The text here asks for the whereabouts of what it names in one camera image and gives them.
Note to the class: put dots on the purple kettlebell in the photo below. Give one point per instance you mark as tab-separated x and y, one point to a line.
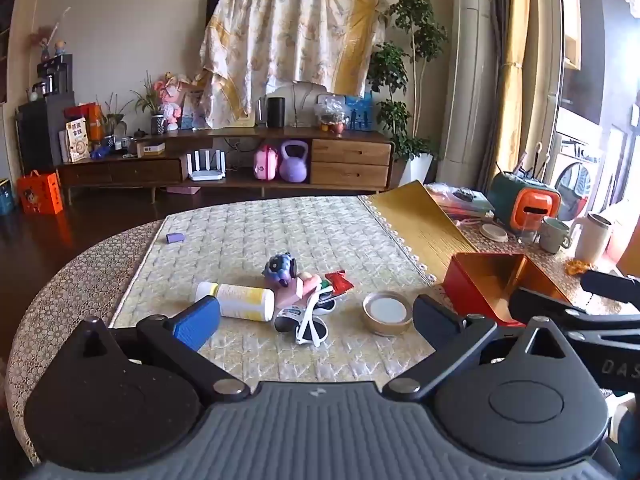
293	165

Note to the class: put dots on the clear bag of fruit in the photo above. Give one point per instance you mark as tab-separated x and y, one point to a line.
332	115

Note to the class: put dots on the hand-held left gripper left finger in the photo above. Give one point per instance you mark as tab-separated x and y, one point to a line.
196	322

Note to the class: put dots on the wooden media cabinet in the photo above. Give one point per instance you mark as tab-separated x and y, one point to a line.
350	152

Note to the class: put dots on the covered standing air conditioner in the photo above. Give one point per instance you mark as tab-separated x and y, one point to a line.
472	85

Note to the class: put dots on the white scalloped panel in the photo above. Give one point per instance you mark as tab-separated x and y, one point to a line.
302	105

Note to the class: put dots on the gold lace tablecloth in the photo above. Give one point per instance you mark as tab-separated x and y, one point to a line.
75	280

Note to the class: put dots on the yellow curtain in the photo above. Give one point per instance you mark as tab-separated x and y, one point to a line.
515	85

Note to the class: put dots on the pink toy case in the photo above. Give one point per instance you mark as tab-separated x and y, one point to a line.
265	162

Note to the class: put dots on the blue tin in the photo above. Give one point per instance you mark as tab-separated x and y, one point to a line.
4	197

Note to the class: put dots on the red and orange box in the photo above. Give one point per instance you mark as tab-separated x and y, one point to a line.
93	112

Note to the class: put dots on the grey-green mug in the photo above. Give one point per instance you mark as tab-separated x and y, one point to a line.
552	237

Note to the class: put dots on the white sunglasses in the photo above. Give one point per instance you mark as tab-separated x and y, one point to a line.
312	332

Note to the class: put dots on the black television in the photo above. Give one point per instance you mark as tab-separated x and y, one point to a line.
215	2

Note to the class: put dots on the tall potted plant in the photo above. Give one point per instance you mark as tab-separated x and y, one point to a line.
415	35

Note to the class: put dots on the stack of books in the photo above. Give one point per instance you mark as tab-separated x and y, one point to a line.
465	205

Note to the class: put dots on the purple spiky toy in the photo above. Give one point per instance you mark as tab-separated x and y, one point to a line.
277	266

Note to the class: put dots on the black coffee machine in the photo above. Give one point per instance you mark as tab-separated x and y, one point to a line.
55	75

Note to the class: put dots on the black side cabinet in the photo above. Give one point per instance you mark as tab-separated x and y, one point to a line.
37	130

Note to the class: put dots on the small lilac eraser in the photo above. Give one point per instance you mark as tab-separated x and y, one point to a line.
175	238

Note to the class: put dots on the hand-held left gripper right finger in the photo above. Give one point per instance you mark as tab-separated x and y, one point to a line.
434	317

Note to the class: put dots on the white jug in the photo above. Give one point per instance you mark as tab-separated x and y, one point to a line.
590	242

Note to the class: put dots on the white and yellow bottle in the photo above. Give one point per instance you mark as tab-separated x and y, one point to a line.
240	301

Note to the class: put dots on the cream snack bag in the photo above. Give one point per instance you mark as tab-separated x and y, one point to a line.
77	142

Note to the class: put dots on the small potted plant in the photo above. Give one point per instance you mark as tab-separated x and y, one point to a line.
156	122
111	120

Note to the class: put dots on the yellow and white box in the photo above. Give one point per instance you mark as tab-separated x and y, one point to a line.
150	148

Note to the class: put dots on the white router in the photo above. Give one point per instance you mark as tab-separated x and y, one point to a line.
205	175

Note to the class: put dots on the black cylinder speaker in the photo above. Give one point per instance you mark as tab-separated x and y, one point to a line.
275	112

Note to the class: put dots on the clear glass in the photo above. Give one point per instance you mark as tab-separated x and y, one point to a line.
526	234

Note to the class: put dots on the orange snack wrapper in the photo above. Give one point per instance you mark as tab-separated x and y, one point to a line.
577	266

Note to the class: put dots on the red tin box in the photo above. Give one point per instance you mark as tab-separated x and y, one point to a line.
475	280

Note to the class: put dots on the pink doll figure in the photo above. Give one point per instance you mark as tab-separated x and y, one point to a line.
170	105

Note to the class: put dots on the blue printed box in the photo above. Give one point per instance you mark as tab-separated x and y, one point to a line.
361	112

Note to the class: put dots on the red snack packet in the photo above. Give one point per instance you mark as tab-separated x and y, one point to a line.
341	281

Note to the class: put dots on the washing machine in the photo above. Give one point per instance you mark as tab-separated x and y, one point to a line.
575	180

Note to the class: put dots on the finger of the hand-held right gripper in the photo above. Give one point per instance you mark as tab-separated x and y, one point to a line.
550	306
612	285

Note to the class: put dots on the orange gift bag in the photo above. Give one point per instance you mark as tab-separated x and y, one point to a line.
40	192

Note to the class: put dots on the round cream coaster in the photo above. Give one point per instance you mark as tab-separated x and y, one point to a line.
493	232

